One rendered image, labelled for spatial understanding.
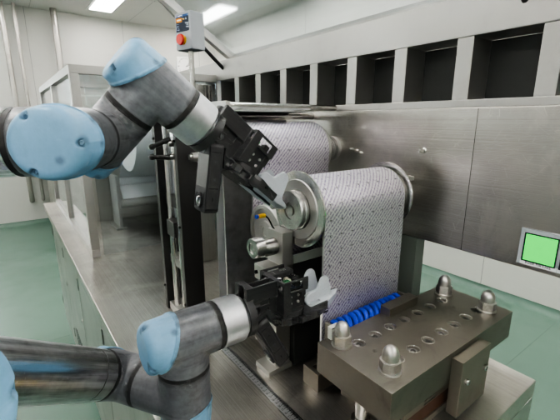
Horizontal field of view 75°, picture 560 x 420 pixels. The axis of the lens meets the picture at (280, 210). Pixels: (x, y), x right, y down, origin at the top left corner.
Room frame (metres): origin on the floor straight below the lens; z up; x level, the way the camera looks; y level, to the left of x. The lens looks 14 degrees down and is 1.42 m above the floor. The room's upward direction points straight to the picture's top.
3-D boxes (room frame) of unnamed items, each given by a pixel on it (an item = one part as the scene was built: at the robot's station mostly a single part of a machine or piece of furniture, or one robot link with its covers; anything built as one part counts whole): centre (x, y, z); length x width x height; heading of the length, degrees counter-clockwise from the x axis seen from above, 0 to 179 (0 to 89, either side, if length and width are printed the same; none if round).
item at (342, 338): (0.58, -0.11, 1.05); 0.04 x 0.04 x 0.04
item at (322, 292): (0.62, -0.08, 1.11); 0.09 x 0.03 x 0.06; 125
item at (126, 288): (1.46, 0.49, 0.88); 2.52 x 0.66 x 0.04; 37
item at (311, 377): (0.71, -0.17, 0.92); 0.28 x 0.04 x 0.04; 127
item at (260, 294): (0.57, 0.02, 1.12); 0.12 x 0.08 x 0.09; 126
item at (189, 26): (1.14, 0.26, 1.66); 0.07 x 0.07 x 0.10; 52
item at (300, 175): (0.68, -0.04, 1.25); 0.15 x 0.01 x 0.15; 36
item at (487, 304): (0.70, -0.43, 1.05); 0.04 x 0.04 x 0.04
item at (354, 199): (0.86, -0.06, 1.16); 0.39 x 0.23 x 0.51; 37
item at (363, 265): (0.71, -0.17, 1.11); 0.23 x 0.01 x 0.18; 127
